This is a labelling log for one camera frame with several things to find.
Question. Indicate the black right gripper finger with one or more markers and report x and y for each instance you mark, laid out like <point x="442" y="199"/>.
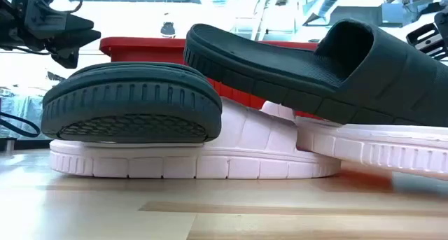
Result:
<point x="434" y="45"/>

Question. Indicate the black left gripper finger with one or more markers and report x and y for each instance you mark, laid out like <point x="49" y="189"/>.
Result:
<point x="49" y="21"/>
<point x="73" y="44"/>

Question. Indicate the black rubber slide sandal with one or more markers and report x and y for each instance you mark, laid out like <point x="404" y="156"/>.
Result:
<point x="133" y="96"/>
<point x="385" y="82"/>

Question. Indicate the pink rubber slide sandal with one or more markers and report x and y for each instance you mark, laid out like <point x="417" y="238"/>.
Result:
<point x="385" y="145"/>
<point x="210" y="166"/>

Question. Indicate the red plastic bin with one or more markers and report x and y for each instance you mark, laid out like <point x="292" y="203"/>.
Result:
<point x="140" y="49"/>

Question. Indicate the dark hanging ceiling fixture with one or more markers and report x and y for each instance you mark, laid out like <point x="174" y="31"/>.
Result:
<point x="168" y="29"/>

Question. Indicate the grey ceiling ventilation duct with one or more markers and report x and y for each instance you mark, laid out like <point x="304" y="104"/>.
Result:
<point x="329" y="2"/>

